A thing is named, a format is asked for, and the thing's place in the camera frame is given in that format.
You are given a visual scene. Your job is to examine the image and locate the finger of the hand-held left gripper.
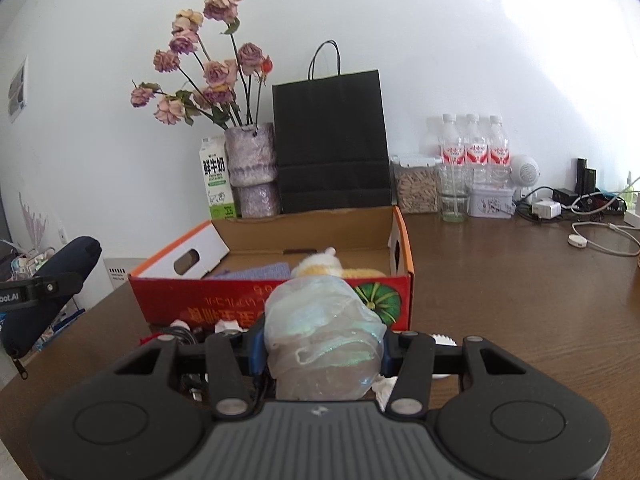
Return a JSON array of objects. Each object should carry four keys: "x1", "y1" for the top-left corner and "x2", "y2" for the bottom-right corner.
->
[{"x1": 31, "y1": 271, "x2": 84, "y2": 307}]

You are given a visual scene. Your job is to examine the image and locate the dried rose bouquet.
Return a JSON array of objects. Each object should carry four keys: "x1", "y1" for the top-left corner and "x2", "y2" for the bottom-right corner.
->
[{"x1": 131, "y1": 0, "x2": 275, "y2": 131}]

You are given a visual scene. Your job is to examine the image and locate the wall poster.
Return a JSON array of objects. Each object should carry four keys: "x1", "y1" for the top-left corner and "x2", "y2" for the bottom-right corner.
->
[{"x1": 7, "y1": 57, "x2": 28, "y2": 124}]

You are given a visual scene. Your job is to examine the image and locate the clear seed container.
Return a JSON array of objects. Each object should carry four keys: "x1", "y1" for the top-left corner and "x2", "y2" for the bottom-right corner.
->
[{"x1": 390, "y1": 155, "x2": 444, "y2": 215}]

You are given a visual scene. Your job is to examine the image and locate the white round speaker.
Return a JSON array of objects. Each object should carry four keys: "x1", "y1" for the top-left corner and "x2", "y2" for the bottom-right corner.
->
[{"x1": 510, "y1": 154, "x2": 542, "y2": 202}]

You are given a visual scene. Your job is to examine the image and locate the white ribbed appliance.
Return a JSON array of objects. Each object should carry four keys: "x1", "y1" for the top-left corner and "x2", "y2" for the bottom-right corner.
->
[{"x1": 102, "y1": 257, "x2": 149, "y2": 294}]

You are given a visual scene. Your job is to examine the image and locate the blue grey cloth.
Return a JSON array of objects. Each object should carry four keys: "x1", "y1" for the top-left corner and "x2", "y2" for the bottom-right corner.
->
[{"x1": 205, "y1": 262, "x2": 291, "y2": 282}]

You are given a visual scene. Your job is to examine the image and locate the navy zip pouch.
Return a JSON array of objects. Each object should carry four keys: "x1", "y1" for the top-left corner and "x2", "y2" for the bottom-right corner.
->
[{"x1": 0, "y1": 236, "x2": 103, "y2": 382}]

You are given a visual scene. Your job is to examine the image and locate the crumpled white tissue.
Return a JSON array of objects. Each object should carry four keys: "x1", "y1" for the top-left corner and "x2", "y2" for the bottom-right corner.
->
[{"x1": 372, "y1": 377, "x2": 401, "y2": 412}]

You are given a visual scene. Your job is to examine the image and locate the red orange cardboard box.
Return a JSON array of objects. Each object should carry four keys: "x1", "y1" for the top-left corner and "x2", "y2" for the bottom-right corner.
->
[{"x1": 127, "y1": 205, "x2": 416, "y2": 335}]

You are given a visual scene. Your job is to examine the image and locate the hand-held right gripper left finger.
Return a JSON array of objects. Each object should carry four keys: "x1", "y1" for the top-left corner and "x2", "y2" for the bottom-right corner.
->
[{"x1": 114, "y1": 319, "x2": 267, "y2": 421}]

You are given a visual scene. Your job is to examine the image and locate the white yellow plush toy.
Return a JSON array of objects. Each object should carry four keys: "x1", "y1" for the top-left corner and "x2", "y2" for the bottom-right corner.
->
[{"x1": 291, "y1": 246, "x2": 387, "y2": 281}]

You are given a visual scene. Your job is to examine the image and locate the white charger plug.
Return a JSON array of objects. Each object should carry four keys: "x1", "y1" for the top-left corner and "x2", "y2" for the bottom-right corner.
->
[{"x1": 532, "y1": 199, "x2": 564, "y2": 221}]

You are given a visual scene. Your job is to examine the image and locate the white printed tin box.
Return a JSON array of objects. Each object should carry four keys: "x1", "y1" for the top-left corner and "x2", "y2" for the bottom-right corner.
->
[{"x1": 467, "y1": 182, "x2": 517, "y2": 219}]

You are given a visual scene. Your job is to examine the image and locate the clear plastic bag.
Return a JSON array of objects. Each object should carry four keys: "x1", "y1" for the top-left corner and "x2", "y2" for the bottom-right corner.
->
[{"x1": 263, "y1": 276, "x2": 389, "y2": 403}]

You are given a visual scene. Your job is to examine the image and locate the pink dried grass sprig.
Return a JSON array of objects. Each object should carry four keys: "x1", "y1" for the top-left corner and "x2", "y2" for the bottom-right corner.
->
[{"x1": 17, "y1": 190, "x2": 49, "y2": 252}]

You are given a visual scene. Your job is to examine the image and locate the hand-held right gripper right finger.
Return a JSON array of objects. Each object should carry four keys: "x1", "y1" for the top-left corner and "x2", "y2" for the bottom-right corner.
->
[{"x1": 380, "y1": 331, "x2": 527, "y2": 420}]

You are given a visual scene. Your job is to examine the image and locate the black braided cable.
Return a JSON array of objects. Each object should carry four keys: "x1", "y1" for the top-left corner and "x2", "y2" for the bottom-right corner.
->
[{"x1": 149, "y1": 324, "x2": 207, "y2": 404}]

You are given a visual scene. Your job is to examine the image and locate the white green milk carton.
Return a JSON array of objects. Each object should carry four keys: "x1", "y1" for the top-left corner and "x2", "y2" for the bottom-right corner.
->
[{"x1": 200, "y1": 135, "x2": 237, "y2": 221}]

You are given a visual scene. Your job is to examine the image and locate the white puck charger cable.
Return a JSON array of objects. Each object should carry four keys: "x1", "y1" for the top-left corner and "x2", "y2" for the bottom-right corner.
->
[{"x1": 569, "y1": 220, "x2": 640, "y2": 259}]

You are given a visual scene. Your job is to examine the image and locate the black upright device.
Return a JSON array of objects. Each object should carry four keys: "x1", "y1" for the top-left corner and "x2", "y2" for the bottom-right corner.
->
[{"x1": 575, "y1": 157, "x2": 599, "y2": 194}]

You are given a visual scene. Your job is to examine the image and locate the black cables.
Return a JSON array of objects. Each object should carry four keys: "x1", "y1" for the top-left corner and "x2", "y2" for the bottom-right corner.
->
[{"x1": 515, "y1": 186, "x2": 627, "y2": 224}]

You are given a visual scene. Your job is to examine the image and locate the clear drinking glass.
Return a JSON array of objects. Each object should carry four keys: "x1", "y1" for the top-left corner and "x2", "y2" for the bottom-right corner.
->
[{"x1": 439, "y1": 162, "x2": 471, "y2": 224}]

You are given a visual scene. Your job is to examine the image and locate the black paper bag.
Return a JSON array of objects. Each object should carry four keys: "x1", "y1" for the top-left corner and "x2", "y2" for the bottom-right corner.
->
[{"x1": 272, "y1": 40, "x2": 394, "y2": 215}]

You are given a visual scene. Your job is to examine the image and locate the purple textured vase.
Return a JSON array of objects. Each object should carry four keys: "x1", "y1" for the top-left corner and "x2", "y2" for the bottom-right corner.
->
[{"x1": 223, "y1": 122, "x2": 281, "y2": 219}]

